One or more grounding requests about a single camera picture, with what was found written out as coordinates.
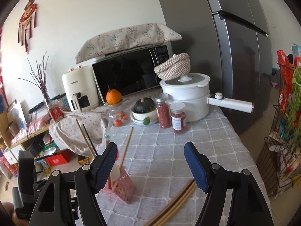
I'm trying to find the white plastic spoon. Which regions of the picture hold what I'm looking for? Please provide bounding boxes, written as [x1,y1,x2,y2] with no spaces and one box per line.
[110,164,120,191]

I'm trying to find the pink perforated utensil basket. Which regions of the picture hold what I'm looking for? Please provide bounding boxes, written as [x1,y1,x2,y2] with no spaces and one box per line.
[100,166,135,204]

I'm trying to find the tan wooden chopstick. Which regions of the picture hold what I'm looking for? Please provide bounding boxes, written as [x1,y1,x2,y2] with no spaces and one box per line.
[150,180,197,226]

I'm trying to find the brown wooden chopstick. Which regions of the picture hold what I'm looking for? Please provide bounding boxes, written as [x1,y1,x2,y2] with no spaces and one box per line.
[143,179,195,226]

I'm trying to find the light wooden chopstick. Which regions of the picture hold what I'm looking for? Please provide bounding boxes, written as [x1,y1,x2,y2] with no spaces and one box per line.
[154,183,198,226]

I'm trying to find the red box on floor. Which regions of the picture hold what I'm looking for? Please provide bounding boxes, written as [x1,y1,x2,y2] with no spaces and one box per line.
[45,150,72,166]

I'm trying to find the floral cloth cover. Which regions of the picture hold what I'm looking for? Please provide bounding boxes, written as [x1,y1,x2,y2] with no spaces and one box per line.
[49,108,109,157]

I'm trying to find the dried branches vase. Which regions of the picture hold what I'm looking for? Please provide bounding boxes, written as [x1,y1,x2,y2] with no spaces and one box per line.
[18,53,64,122]

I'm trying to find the grey checked tablecloth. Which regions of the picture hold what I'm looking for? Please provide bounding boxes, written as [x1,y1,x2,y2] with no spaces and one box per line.
[97,107,266,225]

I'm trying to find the clear jar with tomatoes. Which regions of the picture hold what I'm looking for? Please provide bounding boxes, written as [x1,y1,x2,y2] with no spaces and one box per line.
[109,106,131,127]

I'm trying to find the green vegetables bunch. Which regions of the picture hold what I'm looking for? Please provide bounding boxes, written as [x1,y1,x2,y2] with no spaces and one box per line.
[288,67,300,136]

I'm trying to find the white bowl with plate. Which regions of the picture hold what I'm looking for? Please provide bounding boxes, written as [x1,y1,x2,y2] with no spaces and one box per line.
[130,110,159,126]

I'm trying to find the orange pumpkin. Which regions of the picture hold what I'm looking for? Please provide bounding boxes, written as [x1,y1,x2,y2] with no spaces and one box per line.
[106,87,122,105]

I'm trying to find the white air fryer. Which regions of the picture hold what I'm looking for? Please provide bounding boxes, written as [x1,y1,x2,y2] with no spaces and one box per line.
[62,65,100,113]

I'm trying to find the red dates jar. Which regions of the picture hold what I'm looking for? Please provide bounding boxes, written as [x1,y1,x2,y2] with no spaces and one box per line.
[170,102,186,134]

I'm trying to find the dark green pumpkin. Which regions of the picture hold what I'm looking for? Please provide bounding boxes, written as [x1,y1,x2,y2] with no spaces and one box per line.
[132,97,155,114]

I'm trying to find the goji berry jar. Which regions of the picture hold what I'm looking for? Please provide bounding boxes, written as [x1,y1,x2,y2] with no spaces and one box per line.
[154,93,171,129]

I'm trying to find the white electric pot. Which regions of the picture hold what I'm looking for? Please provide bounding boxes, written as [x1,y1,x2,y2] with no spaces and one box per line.
[160,73,254,122]

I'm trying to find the black microwave oven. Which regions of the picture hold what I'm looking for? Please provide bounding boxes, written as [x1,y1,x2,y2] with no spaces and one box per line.
[92,45,169,103]

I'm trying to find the grey refrigerator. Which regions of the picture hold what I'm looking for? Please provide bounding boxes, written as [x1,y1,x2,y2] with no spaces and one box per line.
[159,0,272,134]

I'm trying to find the floral microwave cover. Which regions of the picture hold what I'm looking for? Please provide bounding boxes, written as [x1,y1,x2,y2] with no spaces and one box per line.
[75,23,182,64]

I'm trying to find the red chinese knot decoration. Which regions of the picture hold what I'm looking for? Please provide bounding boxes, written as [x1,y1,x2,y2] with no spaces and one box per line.
[17,0,38,55]

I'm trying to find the black wire rack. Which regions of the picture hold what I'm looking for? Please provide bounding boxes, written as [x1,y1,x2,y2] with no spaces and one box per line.
[256,65,300,197]

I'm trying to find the woven rope basket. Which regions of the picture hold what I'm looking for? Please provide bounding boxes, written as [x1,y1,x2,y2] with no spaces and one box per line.
[154,53,191,81]

